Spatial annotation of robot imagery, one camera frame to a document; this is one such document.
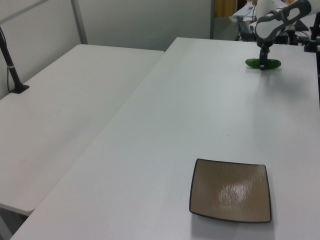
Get black camera pole with base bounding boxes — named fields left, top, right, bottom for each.
left=0, top=25, right=30, bottom=95

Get cluttered background desk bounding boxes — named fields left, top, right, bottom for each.
left=232, top=4, right=259, bottom=42

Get yellow curtain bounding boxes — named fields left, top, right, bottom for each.
left=214, top=0, right=237, bottom=18

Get green cucumber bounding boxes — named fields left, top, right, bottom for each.
left=244, top=58, right=283, bottom=70

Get black clamped pole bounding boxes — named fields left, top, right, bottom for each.
left=303, top=11, right=320, bottom=54

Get grey partition frame post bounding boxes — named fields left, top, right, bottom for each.
left=70, top=0, right=89, bottom=46

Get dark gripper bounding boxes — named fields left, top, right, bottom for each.
left=256, top=36, right=274, bottom=71

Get square brown ceramic plate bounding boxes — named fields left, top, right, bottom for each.
left=188, top=158, right=272, bottom=224

